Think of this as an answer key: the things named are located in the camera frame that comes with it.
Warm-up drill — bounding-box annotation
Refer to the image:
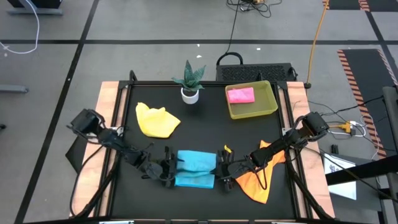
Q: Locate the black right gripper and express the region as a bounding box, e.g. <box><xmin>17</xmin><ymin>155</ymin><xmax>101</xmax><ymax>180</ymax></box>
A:
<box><xmin>216</xmin><ymin>149</ymin><xmax>254</xmax><ymax>192</ymax></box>

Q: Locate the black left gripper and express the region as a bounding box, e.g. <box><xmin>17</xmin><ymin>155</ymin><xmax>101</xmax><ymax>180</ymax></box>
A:
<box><xmin>144</xmin><ymin>146</ymin><xmax>185</xmax><ymax>189</ymax></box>

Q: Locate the blue microfiber towel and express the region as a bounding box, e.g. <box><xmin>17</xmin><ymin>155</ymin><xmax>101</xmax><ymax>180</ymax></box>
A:
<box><xmin>174</xmin><ymin>150</ymin><xmax>218</xmax><ymax>189</ymax></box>

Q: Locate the green translucent plastic tray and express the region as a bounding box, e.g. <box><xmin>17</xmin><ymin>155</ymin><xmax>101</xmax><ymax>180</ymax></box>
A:
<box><xmin>224</xmin><ymin>80</ymin><xmax>279</xmax><ymax>120</ymax></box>

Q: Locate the pink microfiber towel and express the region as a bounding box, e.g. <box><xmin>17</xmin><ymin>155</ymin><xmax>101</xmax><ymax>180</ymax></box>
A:
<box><xmin>227</xmin><ymin>86</ymin><xmax>256</xmax><ymax>104</ymax></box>

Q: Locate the orange microfiber towel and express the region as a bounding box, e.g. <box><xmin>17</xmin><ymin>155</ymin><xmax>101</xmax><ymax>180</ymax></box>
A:
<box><xmin>235</xmin><ymin>139</ymin><xmax>286</xmax><ymax>205</ymax></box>

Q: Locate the yellow microfiber towel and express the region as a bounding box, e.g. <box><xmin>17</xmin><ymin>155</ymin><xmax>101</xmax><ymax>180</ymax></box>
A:
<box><xmin>135</xmin><ymin>101</ymin><xmax>182</xmax><ymax>139</ymax></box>

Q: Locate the snake plant in white pot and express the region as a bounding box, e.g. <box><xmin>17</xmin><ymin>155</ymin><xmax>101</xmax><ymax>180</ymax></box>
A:
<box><xmin>172</xmin><ymin>60</ymin><xmax>206</xmax><ymax>105</ymax></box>

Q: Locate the black perforated computer case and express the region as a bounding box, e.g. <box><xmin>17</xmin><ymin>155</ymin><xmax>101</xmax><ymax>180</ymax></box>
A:
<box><xmin>216</xmin><ymin>63</ymin><xmax>298</xmax><ymax>83</ymax></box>

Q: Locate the wooden table side board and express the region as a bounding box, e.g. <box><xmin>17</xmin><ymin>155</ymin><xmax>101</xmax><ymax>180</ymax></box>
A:
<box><xmin>70</xmin><ymin>81</ymin><xmax>128</xmax><ymax>218</ymax></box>
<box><xmin>285</xmin><ymin>81</ymin><xmax>336</xmax><ymax>218</ymax></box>

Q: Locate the white paper sheet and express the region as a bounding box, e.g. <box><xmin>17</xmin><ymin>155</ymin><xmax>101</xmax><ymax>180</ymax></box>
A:
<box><xmin>323</xmin><ymin>153</ymin><xmax>358</xmax><ymax>200</ymax></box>

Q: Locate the black metal bar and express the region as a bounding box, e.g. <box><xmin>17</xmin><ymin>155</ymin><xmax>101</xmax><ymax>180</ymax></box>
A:
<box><xmin>325</xmin><ymin>154</ymin><xmax>398</xmax><ymax>187</ymax></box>

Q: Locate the black mat striped edge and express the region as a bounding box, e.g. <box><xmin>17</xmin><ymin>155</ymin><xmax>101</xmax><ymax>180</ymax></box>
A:
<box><xmin>322</xmin><ymin>0</ymin><xmax>398</xmax><ymax>12</ymax></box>
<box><xmin>337</xmin><ymin>49</ymin><xmax>398</xmax><ymax>159</ymax></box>

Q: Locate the grey desk foot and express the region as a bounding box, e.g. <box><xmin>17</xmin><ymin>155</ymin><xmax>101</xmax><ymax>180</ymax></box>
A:
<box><xmin>0</xmin><ymin>83</ymin><xmax>30</xmax><ymax>94</ymax></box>

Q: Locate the grey desk base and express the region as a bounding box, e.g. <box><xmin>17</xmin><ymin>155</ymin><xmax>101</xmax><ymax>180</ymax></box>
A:
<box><xmin>6</xmin><ymin>0</ymin><xmax>64</xmax><ymax>16</ymax></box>

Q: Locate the black braided cable sleeve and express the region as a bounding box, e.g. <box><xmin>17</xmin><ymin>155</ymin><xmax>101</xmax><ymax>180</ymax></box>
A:
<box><xmin>284</xmin><ymin>149</ymin><xmax>335</xmax><ymax>220</ymax></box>
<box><xmin>70</xmin><ymin>146</ymin><xmax>121</xmax><ymax>218</ymax></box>

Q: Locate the black aluminium table frame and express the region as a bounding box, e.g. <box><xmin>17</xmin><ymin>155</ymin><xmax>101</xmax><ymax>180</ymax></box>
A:
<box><xmin>93</xmin><ymin>70</ymin><xmax>335</xmax><ymax>224</ymax></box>

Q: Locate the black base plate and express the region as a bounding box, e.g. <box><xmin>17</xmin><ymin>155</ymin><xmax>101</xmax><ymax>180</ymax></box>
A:
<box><xmin>65</xmin><ymin>136</ymin><xmax>90</xmax><ymax>174</ymax></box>

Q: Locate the black hanging cable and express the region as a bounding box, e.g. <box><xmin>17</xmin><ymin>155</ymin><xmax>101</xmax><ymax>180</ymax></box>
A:
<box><xmin>216</xmin><ymin>0</ymin><xmax>244</xmax><ymax>67</ymax></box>

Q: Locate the white power cable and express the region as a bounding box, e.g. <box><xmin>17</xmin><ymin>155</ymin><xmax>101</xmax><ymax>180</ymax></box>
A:
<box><xmin>326</xmin><ymin>120</ymin><xmax>369</xmax><ymax>138</ymax></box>

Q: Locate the thin black floor cable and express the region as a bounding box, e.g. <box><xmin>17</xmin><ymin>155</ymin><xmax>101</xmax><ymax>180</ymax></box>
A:
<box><xmin>307</xmin><ymin>95</ymin><xmax>385</xmax><ymax>119</ymax></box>

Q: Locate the orange extension cable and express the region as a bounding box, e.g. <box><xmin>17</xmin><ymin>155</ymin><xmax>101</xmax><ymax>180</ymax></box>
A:
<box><xmin>306</xmin><ymin>0</ymin><xmax>330</xmax><ymax>90</ymax></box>

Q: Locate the black cable bundle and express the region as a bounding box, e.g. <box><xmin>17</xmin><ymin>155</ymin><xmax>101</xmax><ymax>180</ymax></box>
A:
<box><xmin>226</xmin><ymin>0</ymin><xmax>283</xmax><ymax>19</ymax></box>

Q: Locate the black upright post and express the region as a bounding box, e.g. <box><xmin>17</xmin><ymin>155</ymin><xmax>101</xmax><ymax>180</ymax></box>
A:
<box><xmin>381</xmin><ymin>86</ymin><xmax>398</xmax><ymax>224</ymax></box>

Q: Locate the white floor cable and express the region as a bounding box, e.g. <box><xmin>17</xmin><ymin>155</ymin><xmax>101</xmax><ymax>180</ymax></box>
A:
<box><xmin>0</xmin><ymin>0</ymin><xmax>40</xmax><ymax>55</ymax></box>

